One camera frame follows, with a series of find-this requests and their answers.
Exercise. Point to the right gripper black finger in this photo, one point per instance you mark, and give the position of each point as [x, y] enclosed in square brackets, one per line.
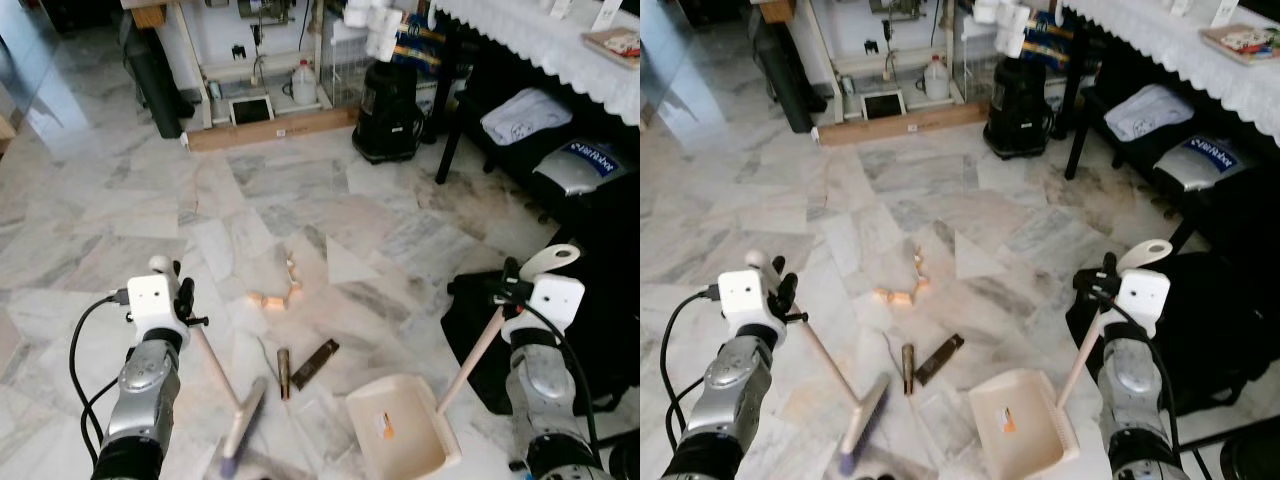
[512, 270]
[1108, 264]

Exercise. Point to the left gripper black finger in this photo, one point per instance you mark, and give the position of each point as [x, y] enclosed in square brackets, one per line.
[189, 289]
[790, 284]
[178, 272]
[774, 268]

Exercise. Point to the beige hand broom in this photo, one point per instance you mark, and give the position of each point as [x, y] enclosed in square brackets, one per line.
[865, 420]
[245, 420]

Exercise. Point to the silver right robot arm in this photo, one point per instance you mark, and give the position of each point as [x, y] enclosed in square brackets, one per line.
[540, 390]
[1130, 390]

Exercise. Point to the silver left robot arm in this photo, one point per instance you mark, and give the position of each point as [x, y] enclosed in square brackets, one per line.
[735, 385]
[140, 390]

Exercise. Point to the black bench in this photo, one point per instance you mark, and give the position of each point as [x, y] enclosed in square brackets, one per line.
[1130, 155]
[510, 160]

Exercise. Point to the brown round stick piece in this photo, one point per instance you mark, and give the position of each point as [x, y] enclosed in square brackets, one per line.
[286, 375]
[908, 370]

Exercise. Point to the silver bag with blue label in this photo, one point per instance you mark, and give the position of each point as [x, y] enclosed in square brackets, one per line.
[1195, 168]
[575, 172]

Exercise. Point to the dark flat wood piece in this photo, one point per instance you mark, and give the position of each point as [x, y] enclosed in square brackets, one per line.
[940, 360]
[316, 362]

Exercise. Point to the white folded cloth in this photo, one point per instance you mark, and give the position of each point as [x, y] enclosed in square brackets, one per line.
[1150, 110]
[525, 115]

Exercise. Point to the long wooden plank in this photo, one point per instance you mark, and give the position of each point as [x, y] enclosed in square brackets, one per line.
[270, 130]
[900, 125]

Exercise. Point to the white framed tablet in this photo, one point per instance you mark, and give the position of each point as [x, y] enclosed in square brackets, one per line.
[252, 110]
[884, 105]

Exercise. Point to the black canister vacuum cleaner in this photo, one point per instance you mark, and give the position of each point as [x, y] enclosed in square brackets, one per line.
[1018, 110]
[388, 115]

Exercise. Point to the tall black bag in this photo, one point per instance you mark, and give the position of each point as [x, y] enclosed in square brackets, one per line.
[785, 75]
[155, 80]

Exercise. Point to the white plastic jug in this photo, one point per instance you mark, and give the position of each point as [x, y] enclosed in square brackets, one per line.
[304, 88]
[936, 82]

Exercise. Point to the white lace tablecloth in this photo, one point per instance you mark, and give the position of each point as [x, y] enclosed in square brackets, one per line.
[1150, 30]
[540, 40]

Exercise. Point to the blue and yellow package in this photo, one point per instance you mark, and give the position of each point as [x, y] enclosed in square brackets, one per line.
[420, 45]
[1048, 40]

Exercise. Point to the colourful book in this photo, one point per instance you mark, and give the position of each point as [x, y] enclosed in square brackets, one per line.
[615, 45]
[1245, 42]

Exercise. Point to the white hanging plastic bundle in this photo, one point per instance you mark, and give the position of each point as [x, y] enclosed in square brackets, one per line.
[1012, 30]
[382, 35]

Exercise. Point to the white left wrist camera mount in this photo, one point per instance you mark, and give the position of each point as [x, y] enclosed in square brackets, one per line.
[748, 298]
[155, 300]

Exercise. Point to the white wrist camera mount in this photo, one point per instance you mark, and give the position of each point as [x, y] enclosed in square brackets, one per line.
[155, 300]
[552, 305]
[748, 298]
[1142, 300]

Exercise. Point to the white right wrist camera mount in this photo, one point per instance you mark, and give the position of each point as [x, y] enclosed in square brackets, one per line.
[552, 305]
[1142, 300]

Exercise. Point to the white metal shelf frame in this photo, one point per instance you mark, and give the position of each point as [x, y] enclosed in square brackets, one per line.
[870, 65]
[240, 72]

